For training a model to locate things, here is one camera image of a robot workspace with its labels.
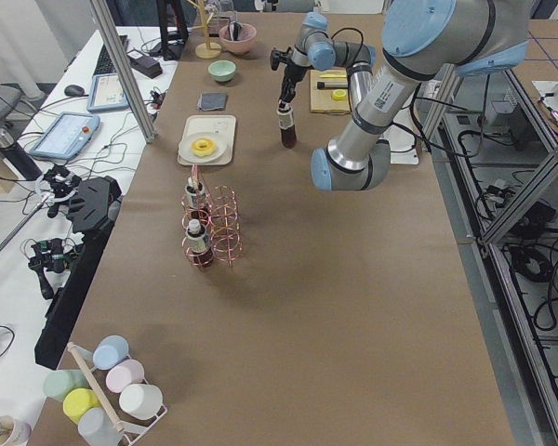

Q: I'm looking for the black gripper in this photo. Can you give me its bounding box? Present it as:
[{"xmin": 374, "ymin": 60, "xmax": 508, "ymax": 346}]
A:
[{"xmin": 277, "ymin": 62, "xmax": 304, "ymax": 112}]

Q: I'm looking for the tea bottle white cap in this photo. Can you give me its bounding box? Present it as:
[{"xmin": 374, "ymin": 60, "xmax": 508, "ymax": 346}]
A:
[{"xmin": 277, "ymin": 108, "xmax": 298, "ymax": 149}]

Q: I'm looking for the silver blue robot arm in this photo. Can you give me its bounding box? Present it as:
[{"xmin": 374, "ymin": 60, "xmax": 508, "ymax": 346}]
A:
[{"xmin": 270, "ymin": 1, "xmax": 531, "ymax": 190}]

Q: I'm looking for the white rabbit tray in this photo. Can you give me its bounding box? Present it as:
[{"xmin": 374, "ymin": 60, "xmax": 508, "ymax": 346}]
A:
[{"xmin": 177, "ymin": 115, "xmax": 236, "ymax": 166}]

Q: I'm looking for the tea bottle in rack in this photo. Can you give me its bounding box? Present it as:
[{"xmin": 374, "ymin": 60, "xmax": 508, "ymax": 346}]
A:
[
  {"xmin": 184, "ymin": 177, "xmax": 209, "ymax": 223},
  {"xmin": 185, "ymin": 218, "xmax": 213, "ymax": 268}
]

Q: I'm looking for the wooden cutting board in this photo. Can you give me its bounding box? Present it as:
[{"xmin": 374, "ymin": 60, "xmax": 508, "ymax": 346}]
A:
[{"xmin": 310, "ymin": 69, "xmax": 351, "ymax": 114}]

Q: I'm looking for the steel muddler black tip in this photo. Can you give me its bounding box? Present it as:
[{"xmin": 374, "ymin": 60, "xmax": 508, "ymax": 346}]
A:
[{"xmin": 316, "ymin": 81, "xmax": 348, "ymax": 89}]

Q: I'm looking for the yellow plastic knife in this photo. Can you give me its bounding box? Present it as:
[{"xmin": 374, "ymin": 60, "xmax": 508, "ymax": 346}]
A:
[{"xmin": 319, "ymin": 72, "xmax": 347, "ymax": 79}]

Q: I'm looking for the pink ice bowl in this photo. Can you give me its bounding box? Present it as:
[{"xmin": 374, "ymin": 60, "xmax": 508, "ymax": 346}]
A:
[{"xmin": 219, "ymin": 22, "xmax": 257, "ymax": 55}]

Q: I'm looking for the mint green bowl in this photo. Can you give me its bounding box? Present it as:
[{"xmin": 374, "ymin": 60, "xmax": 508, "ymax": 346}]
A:
[{"xmin": 207, "ymin": 60, "xmax": 237, "ymax": 84}]

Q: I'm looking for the folded grey cloth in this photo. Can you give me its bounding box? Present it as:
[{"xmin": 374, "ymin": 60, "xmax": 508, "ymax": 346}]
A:
[{"xmin": 197, "ymin": 92, "xmax": 228, "ymax": 112}]

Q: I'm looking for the metal ice scoop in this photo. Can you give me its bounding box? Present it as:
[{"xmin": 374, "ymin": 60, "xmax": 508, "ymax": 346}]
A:
[{"xmin": 228, "ymin": 20, "xmax": 242, "ymax": 41}]

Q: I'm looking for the wooden cup tree stand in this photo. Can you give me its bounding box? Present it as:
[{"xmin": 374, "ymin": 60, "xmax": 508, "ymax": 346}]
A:
[{"xmin": 188, "ymin": 0, "xmax": 222, "ymax": 59}]

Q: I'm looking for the yellow glazed donut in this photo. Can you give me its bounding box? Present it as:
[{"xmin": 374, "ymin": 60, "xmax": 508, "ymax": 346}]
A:
[{"xmin": 190, "ymin": 138, "xmax": 218, "ymax": 157}]

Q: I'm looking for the white round plate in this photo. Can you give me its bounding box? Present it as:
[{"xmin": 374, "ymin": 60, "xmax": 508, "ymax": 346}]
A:
[{"xmin": 179, "ymin": 132, "xmax": 228, "ymax": 163}]

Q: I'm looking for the black keyboard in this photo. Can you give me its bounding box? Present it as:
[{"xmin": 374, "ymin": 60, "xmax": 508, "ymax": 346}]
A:
[{"xmin": 93, "ymin": 34, "xmax": 128, "ymax": 75}]

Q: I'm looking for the black computer mouse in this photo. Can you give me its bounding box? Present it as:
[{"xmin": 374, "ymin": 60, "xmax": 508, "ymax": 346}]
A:
[{"xmin": 64, "ymin": 85, "xmax": 86, "ymax": 98}]

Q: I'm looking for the blue teach pendant tablet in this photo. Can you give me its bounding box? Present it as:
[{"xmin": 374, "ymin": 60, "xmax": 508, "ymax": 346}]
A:
[{"xmin": 29, "ymin": 112, "xmax": 100, "ymax": 161}]

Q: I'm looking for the black thermos bottle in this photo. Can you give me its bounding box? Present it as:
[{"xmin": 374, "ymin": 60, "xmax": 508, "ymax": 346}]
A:
[{"xmin": 0, "ymin": 128, "xmax": 42, "ymax": 180}]

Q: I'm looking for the blue plastic cup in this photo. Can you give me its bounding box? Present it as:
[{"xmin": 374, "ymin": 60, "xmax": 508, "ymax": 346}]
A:
[{"xmin": 92, "ymin": 334, "xmax": 129, "ymax": 371}]

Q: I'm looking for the pink plastic cup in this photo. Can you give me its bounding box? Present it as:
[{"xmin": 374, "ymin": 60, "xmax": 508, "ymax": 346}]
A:
[{"xmin": 105, "ymin": 359, "xmax": 145, "ymax": 394}]

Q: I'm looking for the white plastic cup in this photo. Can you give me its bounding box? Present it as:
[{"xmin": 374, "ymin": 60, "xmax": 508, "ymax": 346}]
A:
[{"xmin": 119, "ymin": 384, "xmax": 163, "ymax": 420}]

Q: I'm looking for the green plastic cup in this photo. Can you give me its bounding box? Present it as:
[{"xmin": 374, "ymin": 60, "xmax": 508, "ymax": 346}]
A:
[{"xmin": 43, "ymin": 369, "xmax": 89, "ymax": 402}]

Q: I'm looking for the yellow plastic cup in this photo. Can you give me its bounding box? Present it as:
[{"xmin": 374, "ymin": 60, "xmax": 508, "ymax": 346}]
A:
[{"xmin": 62, "ymin": 388, "xmax": 101, "ymax": 425}]

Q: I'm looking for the white cup rack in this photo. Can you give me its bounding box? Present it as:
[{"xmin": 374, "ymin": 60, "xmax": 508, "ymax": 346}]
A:
[{"xmin": 67, "ymin": 335, "xmax": 168, "ymax": 445}]

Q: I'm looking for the grey plastic cup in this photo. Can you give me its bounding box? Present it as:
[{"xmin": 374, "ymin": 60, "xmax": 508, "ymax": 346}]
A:
[{"xmin": 77, "ymin": 407, "xmax": 122, "ymax": 446}]

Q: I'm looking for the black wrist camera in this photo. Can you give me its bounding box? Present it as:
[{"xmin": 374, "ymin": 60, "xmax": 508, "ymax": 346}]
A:
[{"xmin": 270, "ymin": 46, "xmax": 292, "ymax": 71}]

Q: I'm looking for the copper wire bottle rack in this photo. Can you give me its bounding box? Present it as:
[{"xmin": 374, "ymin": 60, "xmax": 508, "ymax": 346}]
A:
[{"xmin": 181, "ymin": 165, "xmax": 243, "ymax": 269}]

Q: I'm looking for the aluminium frame post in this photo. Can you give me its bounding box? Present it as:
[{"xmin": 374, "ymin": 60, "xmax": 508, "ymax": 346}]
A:
[{"xmin": 89, "ymin": 0, "xmax": 156, "ymax": 143}]

